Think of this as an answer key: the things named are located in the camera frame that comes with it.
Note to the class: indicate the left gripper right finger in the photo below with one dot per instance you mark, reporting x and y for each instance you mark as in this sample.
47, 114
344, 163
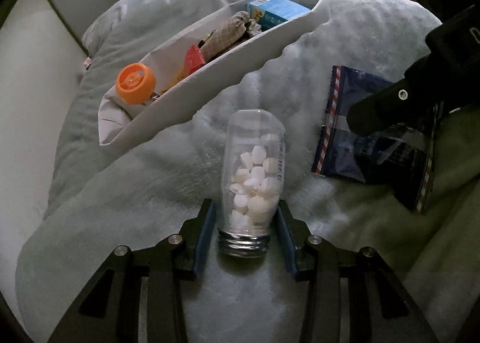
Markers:
285, 228

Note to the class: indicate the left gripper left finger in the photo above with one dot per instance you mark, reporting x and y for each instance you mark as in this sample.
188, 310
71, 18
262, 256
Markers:
204, 225

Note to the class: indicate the navy blue snack bag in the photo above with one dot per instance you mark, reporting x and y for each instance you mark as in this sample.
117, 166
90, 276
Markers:
399, 159

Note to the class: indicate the clear glass pill bottle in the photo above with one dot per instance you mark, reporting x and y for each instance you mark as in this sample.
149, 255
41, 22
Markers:
251, 183

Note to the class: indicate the plaid cloth pouch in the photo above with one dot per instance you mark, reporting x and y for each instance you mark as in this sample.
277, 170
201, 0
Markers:
238, 28

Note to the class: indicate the orange snack packet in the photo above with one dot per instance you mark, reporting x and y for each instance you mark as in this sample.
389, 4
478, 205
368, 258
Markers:
178, 77

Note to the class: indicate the clear bottle orange cap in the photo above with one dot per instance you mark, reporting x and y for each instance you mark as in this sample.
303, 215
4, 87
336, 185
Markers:
135, 84

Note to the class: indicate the grey fabric organizer bin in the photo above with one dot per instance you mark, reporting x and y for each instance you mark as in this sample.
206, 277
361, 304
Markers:
123, 126

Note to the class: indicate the blue cartoon box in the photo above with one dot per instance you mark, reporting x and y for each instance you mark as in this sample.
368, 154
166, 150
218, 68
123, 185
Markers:
271, 13

